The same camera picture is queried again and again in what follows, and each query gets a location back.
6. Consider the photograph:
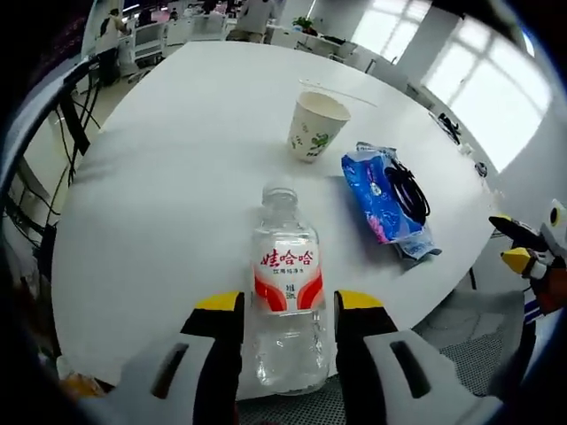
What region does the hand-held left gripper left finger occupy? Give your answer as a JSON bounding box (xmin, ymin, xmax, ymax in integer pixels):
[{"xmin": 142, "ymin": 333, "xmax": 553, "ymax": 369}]
[{"xmin": 82, "ymin": 290, "xmax": 245, "ymax": 425}]

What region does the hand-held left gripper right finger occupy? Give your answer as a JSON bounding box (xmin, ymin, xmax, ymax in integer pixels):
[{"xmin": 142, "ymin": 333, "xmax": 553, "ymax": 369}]
[{"xmin": 332, "ymin": 290, "xmax": 506, "ymax": 425}]

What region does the blue plastic packet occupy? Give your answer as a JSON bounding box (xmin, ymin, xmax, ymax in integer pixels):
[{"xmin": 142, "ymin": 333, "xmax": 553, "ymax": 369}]
[{"xmin": 343, "ymin": 141, "xmax": 443, "ymax": 260}]

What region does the black cable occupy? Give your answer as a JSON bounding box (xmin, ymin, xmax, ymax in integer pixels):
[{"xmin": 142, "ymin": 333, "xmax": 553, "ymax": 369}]
[{"xmin": 383, "ymin": 157, "xmax": 431, "ymax": 220}]

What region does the clear plastic water bottle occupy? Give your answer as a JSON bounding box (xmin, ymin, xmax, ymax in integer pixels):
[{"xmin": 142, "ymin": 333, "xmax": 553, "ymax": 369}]
[{"xmin": 250, "ymin": 176, "xmax": 331, "ymax": 396}]

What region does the blue tissue pack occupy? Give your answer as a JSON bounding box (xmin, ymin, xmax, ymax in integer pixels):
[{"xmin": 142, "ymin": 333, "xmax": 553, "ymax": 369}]
[{"xmin": 340, "ymin": 148, "xmax": 431, "ymax": 245}]

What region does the paper cup green print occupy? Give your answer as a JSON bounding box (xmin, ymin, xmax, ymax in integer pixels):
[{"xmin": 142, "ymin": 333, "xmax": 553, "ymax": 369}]
[{"xmin": 286, "ymin": 90, "xmax": 352, "ymax": 164}]

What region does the person's right hand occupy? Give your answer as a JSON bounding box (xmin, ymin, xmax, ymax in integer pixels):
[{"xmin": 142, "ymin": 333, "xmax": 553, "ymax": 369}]
[{"xmin": 530, "ymin": 260, "xmax": 567, "ymax": 316}]

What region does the orange object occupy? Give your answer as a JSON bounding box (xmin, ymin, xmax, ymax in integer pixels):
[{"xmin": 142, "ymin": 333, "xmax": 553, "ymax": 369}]
[{"xmin": 59, "ymin": 356, "xmax": 110, "ymax": 399}]

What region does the bright window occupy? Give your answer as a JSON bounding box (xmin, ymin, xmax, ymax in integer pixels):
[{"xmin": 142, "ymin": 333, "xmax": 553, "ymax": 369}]
[
  {"xmin": 353, "ymin": 0, "xmax": 426, "ymax": 58},
  {"xmin": 423, "ymin": 19, "xmax": 555, "ymax": 174}
]

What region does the white table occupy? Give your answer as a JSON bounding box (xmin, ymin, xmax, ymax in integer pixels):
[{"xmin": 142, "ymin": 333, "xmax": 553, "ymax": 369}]
[{"xmin": 50, "ymin": 40, "xmax": 504, "ymax": 402}]

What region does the green potted plant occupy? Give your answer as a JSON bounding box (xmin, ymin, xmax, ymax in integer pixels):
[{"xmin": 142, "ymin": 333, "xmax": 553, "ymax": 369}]
[{"xmin": 291, "ymin": 16, "xmax": 318, "ymax": 36}]

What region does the black device with cables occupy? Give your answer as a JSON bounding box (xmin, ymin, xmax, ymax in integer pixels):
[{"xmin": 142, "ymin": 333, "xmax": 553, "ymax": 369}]
[{"xmin": 436, "ymin": 112, "xmax": 464, "ymax": 145}]

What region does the black desk frame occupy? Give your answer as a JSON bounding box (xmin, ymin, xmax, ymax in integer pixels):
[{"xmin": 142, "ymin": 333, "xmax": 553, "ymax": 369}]
[{"xmin": 55, "ymin": 61, "xmax": 102, "ymax": 157}]

